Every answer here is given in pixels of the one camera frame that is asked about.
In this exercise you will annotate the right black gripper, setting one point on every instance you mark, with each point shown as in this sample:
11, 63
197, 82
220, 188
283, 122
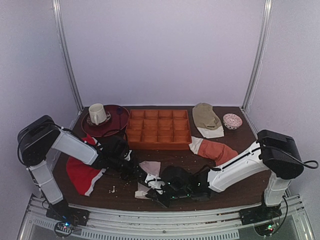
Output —
162, 194

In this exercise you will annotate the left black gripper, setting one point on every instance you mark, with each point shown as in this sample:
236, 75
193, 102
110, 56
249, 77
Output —
135, 172

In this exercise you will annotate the mauve underwear white waistband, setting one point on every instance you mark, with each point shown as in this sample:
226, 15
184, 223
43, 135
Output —
149, 169

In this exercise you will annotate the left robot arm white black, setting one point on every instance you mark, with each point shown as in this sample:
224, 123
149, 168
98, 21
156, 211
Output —
35, 141

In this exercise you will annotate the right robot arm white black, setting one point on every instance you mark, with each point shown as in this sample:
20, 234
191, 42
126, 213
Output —
271, 151

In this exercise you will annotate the red underwear white trim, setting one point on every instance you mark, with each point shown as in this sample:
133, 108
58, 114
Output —
83, 176

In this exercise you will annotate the orange underwear white waistband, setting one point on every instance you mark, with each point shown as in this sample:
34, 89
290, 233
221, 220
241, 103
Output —
220, 153

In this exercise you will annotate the khaki underwear cream waistband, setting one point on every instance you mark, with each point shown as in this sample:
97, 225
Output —
207, 122

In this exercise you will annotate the orange wooden compartment tray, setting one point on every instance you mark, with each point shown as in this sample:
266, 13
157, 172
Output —
159, 129

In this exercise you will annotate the dark red bowl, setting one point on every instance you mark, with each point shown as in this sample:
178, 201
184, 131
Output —
118, 122

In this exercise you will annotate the dark saucer plate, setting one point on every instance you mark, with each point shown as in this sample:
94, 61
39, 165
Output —
87, 120

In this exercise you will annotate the cream ceramic mug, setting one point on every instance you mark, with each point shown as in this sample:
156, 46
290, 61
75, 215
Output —
97, 113

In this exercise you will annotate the pink patterned small bowl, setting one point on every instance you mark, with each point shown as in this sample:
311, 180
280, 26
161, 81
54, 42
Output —
232, 121

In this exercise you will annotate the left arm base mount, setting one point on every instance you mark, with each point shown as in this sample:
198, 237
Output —
68, 220

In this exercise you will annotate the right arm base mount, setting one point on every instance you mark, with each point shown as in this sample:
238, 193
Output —
260, 216

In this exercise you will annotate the left aluminium frame post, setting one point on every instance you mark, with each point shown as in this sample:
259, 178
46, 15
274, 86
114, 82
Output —
57, 12

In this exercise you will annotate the aluminium frame post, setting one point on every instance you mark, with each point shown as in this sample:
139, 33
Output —
57, 12
261, 47

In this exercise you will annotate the right aluminium frame post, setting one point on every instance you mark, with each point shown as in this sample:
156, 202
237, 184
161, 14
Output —
261, 47

